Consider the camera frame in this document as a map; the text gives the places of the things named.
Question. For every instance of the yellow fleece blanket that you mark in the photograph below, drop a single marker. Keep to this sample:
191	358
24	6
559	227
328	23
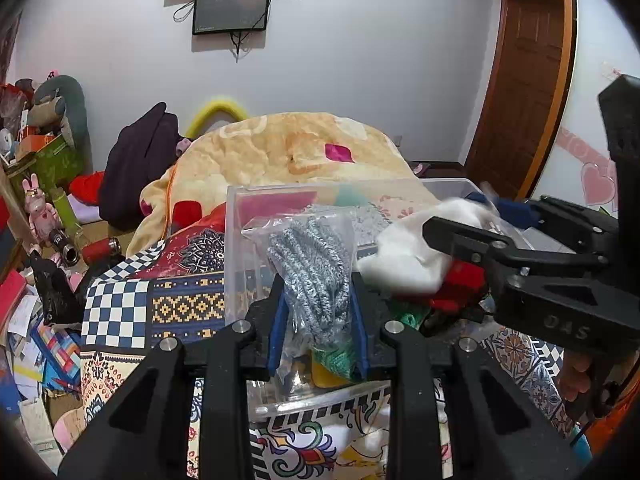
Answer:
276	149

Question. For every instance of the person's right hand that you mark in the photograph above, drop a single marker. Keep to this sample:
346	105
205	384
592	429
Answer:
573	378

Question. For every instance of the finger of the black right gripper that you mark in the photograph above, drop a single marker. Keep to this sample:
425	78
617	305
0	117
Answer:
525	212
489	250

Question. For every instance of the yellow foam arch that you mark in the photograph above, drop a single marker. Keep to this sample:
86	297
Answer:
206	116

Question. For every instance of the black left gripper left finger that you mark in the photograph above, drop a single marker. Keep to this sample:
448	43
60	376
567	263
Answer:
143	430

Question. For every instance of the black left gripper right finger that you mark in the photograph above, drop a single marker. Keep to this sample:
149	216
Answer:
495	431

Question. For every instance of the green storage box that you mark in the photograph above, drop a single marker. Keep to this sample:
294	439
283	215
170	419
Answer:
55	165

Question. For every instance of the green knitted item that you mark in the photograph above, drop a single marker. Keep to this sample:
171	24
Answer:
342	362

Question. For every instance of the white soft cloth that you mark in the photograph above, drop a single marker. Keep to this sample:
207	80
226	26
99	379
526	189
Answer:
404	264

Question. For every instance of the clear plastic storage box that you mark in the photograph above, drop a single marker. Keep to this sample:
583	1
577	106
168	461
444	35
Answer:
311	235

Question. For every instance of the red thermos bottle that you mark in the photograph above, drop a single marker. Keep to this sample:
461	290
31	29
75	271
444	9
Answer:
105	248

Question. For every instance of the grey plush toy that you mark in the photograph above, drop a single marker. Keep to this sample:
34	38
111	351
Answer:
60	100

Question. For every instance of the patterned patchwork table cover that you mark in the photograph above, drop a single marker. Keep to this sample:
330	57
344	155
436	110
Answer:
175	288

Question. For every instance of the small black wall monitor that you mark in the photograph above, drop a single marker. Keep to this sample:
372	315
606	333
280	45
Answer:
218	16

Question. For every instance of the pink rabbit figurine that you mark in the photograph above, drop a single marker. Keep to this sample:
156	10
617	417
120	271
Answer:
42	216

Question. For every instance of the red drawstring pouch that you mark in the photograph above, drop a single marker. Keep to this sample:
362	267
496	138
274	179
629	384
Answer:
463	284

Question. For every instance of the pink heart wall sticker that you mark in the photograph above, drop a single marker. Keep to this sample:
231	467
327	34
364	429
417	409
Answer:
598	173

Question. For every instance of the brown wooden door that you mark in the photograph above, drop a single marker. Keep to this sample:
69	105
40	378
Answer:
526	93

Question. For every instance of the dark purple clothing pile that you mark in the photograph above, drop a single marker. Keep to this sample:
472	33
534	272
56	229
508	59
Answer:
143	152

